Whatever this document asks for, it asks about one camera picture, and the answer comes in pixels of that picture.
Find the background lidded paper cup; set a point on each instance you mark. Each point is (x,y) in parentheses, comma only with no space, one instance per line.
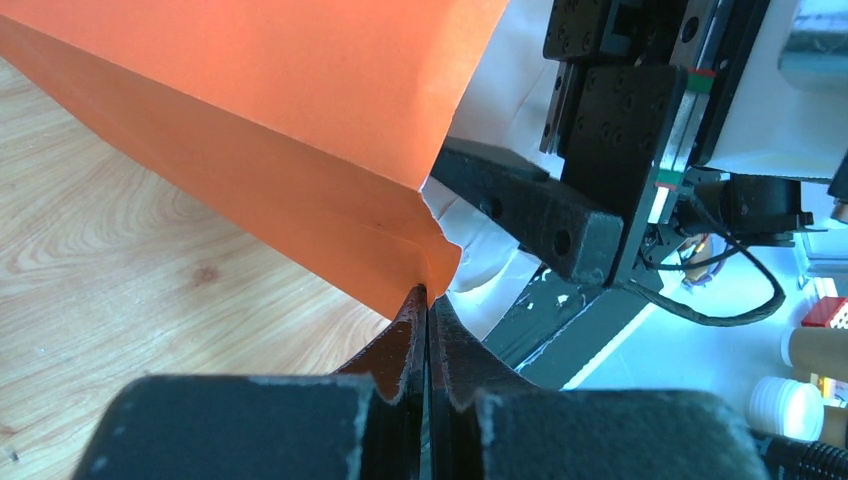
(817,350)

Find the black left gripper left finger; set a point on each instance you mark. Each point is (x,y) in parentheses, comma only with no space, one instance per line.
(361,421)

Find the orange paper bag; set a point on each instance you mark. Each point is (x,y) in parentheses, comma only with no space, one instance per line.
(314,125)

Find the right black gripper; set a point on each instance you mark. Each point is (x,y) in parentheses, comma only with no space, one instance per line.
(641,94)

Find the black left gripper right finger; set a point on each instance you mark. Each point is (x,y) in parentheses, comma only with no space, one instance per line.
(488,422)

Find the background white cup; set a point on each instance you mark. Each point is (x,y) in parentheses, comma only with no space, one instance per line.
(786,407)

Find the small red white box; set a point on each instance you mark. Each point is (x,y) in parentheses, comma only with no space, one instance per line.
(828,312)

